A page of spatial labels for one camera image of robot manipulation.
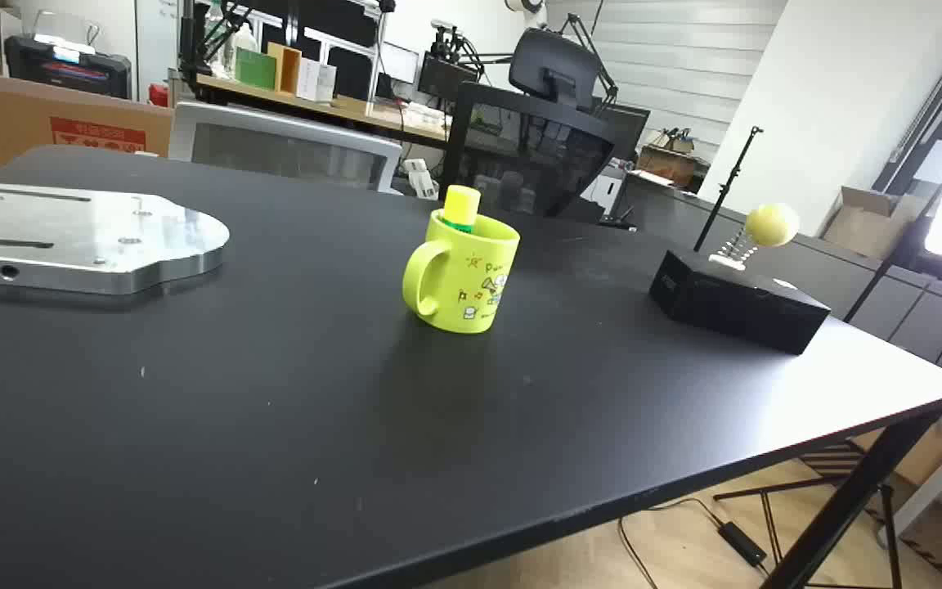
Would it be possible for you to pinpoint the yellow-green printed mug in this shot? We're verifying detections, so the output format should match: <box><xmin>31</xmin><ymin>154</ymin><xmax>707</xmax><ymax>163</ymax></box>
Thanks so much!
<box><xmin>398</xmin><ymin>206</ymin><xmax>524</xmax><ymax>341</ymax></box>

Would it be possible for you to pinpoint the black cardboard box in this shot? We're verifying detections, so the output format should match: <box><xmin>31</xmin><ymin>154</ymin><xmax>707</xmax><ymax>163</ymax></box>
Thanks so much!
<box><xmin>648</xmin><ymin>248</ymin><xmax>833</xmax><ymax>357</ymax></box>

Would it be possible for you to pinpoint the brown cardboard box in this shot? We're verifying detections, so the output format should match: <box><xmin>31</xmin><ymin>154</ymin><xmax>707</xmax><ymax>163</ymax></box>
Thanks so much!
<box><xmin>0</xmin><ymin>67</ymin><xmax>173</xmax><ymax>183</ymax></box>

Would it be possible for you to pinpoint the black mesh cart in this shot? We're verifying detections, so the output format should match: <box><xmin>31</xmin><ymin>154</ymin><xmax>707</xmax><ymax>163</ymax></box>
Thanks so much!
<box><xmin>440</xmin><ymin>81</ymin><xmax>650</xmax><ymax>222</ymax></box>

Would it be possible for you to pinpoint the wooden desk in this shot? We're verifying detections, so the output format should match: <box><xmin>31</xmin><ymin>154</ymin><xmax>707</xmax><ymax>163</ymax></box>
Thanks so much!
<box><xmin>192</xmin><ymin>74</ymin><xmax>456</xmax><ymax>148</ymax></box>

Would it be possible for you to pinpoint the grey framed panel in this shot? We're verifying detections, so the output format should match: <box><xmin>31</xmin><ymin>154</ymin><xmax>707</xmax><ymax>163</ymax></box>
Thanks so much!
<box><xmin>168</xmin><ymin>100</ymin><xmax>407</xmax><ymax>198</ymax></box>

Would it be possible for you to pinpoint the black office chair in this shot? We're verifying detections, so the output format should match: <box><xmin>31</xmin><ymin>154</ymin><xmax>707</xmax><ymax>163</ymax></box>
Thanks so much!
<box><xmin>509</xmin><ymin>23</ymin><xmax>623</xmax><ymax>112</ymax></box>

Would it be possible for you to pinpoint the clear plastic bottle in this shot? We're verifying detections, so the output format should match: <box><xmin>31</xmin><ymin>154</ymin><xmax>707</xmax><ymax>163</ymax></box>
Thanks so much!
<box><xmin>707</xmin><ymin>239</ymin><xmax>764</xmax><ymax>276</ymax></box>

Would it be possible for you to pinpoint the black tripod pole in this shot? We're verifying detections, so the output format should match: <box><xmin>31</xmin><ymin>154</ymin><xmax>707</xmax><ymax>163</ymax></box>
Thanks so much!
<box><xmin>690</xmin><ymin>120</ymin><xmax>770</xmax><ymax>256</ymax></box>

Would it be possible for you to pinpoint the pale yellow ball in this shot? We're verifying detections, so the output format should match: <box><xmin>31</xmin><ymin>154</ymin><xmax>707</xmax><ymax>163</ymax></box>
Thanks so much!
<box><xmin>743</xmin><ymin>200</ymin><xmax>802</xmax><ymax>252</ymax></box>

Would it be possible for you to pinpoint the silver metal mounting plate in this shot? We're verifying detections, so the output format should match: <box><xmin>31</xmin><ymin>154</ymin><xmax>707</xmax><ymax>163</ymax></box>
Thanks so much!
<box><xmin>0</xmin><ymin>177</ymin><xmax>233</xmax><ymax>297</ymax></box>

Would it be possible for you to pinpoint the black table leg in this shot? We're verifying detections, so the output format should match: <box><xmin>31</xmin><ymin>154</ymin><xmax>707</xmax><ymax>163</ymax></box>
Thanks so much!
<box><xmin>764</xmin><ymin>403</ymin><xmax>942</xmax><ymax>589</ymax></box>

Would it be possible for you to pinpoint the grey drawer cabinet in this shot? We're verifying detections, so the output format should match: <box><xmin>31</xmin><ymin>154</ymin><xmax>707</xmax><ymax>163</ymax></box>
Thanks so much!
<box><xmin>847</xmin><ymin>261</ymin><xmax>942</xmax><ymax>390</ymax></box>

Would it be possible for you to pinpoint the black printer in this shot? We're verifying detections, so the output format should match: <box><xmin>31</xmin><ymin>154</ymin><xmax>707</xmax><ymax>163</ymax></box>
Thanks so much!
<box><xmin>4</xmin><ymin>34</ymin><xmax>136</xmax><ymax>102</ymax></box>

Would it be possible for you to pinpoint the black floor cable with adapter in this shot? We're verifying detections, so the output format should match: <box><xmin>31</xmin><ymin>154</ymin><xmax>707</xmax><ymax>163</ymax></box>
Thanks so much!
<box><xmin>613</xmin><ymin>495</ymin><xmax>771</xmax><ymax>589</ymax></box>

